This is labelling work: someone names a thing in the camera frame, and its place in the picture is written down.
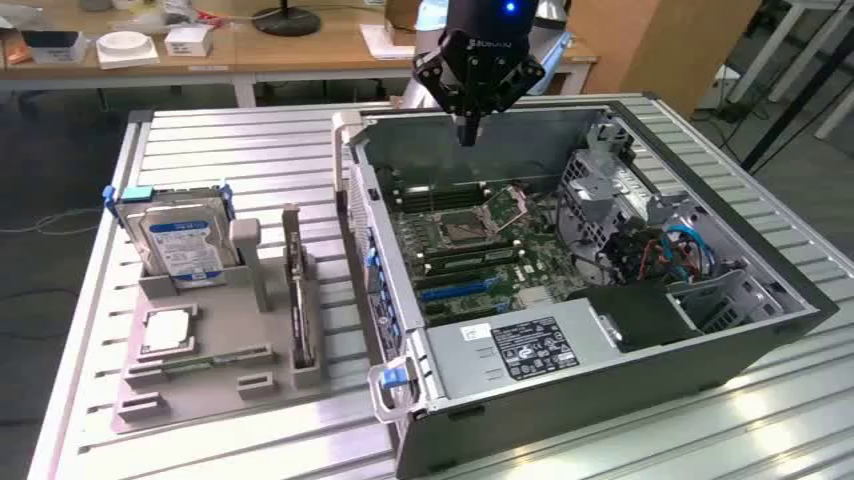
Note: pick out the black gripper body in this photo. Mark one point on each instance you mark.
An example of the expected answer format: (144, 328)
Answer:
(489, 30)

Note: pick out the graphics card with metal bracket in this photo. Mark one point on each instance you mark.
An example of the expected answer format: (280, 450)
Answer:
(300, 300)

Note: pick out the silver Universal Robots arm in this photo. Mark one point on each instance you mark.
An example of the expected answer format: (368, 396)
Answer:
(421, 95)

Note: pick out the white paper stack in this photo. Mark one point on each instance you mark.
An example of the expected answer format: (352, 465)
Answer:
(387, 45)

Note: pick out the brown cardboard box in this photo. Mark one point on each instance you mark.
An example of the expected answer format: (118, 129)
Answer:
(403, 12)

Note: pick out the wooden desk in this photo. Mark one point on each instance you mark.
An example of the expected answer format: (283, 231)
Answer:
(300, 55)

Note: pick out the wooden cabinet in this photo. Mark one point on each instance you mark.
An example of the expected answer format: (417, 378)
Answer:
(667, 50)

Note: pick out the black round lamp base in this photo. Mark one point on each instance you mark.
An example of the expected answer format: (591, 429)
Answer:
(287, 21)

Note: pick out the grey perforated disk bay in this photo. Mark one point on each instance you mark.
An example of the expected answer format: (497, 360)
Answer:
(600, 190)

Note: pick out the metal socket cover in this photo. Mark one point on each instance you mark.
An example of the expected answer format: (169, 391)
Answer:
(509, 207)

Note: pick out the CPU socket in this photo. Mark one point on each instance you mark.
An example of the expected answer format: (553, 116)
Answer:
(463, 227)

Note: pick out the black power strip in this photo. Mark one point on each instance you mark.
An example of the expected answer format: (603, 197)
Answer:
(736, 112)

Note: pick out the small white cardboard box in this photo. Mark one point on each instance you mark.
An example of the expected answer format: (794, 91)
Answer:
(188, 42)

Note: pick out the installed green RAM stick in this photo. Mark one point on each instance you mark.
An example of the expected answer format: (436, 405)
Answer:
(469, 259)

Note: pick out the black slanted pole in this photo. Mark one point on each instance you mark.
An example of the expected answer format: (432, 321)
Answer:
(800, 110)

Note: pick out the silver chipset heatsink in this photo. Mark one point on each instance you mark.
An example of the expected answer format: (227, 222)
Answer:
(536, 296)

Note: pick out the white round item on box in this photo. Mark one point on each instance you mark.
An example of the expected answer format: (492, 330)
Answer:
(126, 50)

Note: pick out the black expansion slot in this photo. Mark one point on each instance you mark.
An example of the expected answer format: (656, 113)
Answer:
(460, 306)

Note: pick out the hard disk with blue carrier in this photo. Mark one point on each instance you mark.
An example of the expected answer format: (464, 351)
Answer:
(182, 245)

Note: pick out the black plastic air shroud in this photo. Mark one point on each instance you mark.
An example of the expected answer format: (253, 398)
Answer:
(640, 315)

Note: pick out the grey open disk bay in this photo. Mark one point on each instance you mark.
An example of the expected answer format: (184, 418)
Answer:
(727, 300)

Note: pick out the white box with dark lid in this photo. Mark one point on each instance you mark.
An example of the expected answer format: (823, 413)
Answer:
(56, 47)

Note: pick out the grey power supply unit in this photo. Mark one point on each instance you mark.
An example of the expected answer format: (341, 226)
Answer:
(467, 360)

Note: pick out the grey parts rack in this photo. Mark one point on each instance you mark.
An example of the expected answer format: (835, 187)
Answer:
(220, 325)

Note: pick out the blue case latch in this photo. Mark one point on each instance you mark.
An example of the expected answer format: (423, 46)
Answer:
(391, 378)

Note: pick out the orange object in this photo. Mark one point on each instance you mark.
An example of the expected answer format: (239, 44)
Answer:
(16, 54)

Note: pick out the silver CPU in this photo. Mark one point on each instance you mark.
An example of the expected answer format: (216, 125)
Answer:
(165, 330)

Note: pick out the open black PC case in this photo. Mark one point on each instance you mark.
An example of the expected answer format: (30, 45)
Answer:
(600, 400)

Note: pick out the white table frame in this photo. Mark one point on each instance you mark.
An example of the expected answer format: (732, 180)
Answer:
(767, 50)

